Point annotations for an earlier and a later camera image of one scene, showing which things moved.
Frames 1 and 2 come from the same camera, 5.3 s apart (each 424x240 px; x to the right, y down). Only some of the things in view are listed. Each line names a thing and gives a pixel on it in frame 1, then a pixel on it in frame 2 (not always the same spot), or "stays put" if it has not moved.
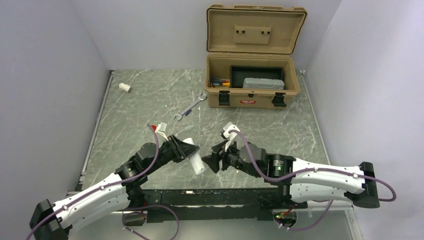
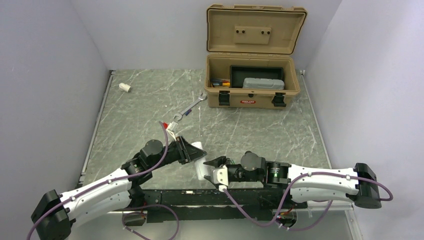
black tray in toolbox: x=238 y=73 stays put
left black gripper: x=181 y=149 stays put
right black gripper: x=213 y=160 → x=217 y=162
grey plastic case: x=263 y=83 stays put
